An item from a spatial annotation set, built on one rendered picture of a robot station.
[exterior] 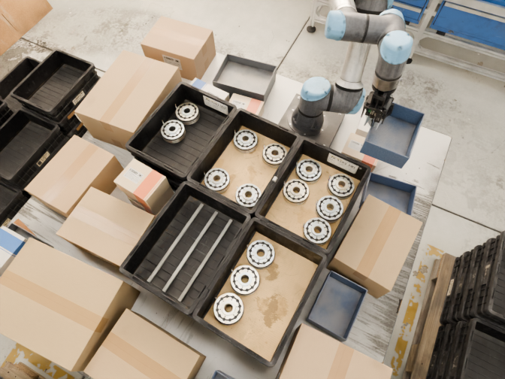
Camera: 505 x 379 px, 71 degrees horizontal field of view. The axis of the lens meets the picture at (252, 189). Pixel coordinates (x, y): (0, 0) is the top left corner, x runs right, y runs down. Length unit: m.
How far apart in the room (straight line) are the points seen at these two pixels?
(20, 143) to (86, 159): 0.93
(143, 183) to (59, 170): 0.39
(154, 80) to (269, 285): 1.04
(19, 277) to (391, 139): 1.38
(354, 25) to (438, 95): 2.08
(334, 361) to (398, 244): 0.48
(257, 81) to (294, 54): 1.29
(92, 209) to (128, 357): 0.56
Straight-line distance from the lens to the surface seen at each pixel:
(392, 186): 1.68
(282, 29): 3.34
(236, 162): 1.50
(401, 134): 1.38
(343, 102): 1.58
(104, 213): 1.48
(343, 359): 1.24
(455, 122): 3.01
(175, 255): 1.37
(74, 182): 1.60
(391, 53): 1.04
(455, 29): 3.07
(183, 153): 1.56
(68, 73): 2.57
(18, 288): 1.48
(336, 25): 1.10
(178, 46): 1.93
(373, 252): 1.37
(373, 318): 1.49
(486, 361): 2.00
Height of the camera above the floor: 2.12
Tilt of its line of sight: 64 degrees down
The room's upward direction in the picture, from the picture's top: 2 degrees counter-clockwise
